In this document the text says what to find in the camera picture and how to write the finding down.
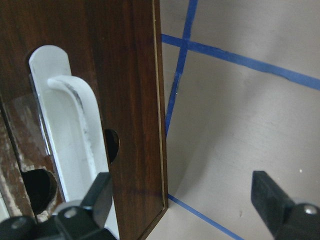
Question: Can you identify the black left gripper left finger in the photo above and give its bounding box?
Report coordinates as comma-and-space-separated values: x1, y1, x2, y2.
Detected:
80, 172, 113, 228

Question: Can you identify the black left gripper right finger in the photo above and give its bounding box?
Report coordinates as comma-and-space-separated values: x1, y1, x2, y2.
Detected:
251, 170, 295, 230

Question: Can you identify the white drawer handle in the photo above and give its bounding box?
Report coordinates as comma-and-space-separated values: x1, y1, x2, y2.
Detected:
27, 44, 120, 238

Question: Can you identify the dark brown wooden drawer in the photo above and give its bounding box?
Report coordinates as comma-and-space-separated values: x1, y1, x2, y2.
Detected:
0, 0, 168, 240

